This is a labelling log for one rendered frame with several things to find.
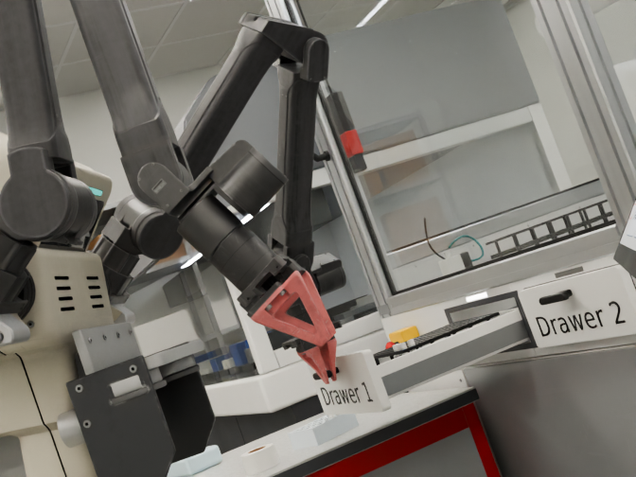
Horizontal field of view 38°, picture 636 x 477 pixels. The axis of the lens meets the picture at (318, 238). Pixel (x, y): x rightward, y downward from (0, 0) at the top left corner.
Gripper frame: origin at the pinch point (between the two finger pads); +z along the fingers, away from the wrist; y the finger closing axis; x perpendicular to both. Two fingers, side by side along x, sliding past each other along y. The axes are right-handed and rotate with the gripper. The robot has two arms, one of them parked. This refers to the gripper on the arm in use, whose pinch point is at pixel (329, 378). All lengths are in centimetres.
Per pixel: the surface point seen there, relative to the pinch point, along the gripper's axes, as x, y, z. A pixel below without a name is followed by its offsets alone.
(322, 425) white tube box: 23.1, 3.1, 11.0
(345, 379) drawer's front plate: 0.1, 2.9, 1.6
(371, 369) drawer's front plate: -11.6, 3.5, 0.3
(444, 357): -9.9, 18.3, 4.1
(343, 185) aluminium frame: 45, 38, -36
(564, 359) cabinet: -18.2, 36.3, 12.5
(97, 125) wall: 422, 74, -156
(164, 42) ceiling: 361, 115, -178
